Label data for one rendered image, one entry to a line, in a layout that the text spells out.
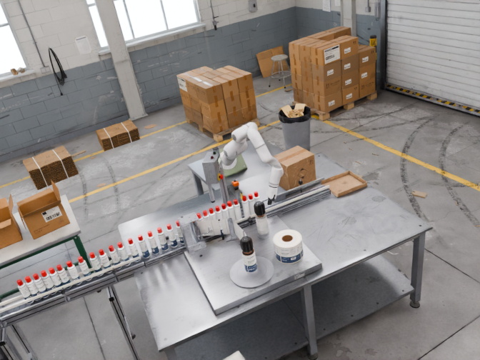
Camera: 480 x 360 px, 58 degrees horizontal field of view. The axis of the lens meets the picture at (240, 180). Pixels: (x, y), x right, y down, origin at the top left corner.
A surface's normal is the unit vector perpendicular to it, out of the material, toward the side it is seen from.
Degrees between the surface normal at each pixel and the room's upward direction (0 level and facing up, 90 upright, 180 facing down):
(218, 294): 0
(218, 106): 88
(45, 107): 90
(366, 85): 87
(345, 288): 1
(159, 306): 0
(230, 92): 91
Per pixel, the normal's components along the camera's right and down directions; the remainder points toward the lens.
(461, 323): -0.15, -0.85
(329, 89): 0.51, 0.37
